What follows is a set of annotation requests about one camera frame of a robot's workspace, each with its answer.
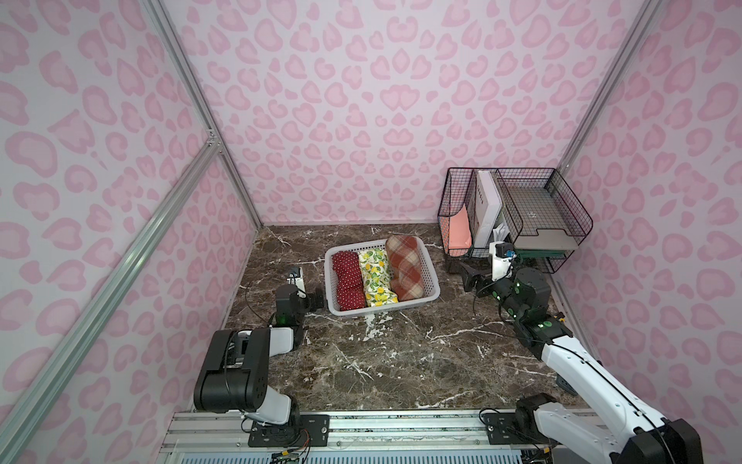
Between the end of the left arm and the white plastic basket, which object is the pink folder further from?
the end of the left arm

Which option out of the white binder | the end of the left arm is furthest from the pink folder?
the end of the left arm

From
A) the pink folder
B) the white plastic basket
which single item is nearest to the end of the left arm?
the white plastic basket

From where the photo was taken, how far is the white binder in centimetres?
92

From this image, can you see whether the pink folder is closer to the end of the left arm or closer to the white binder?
the white binder
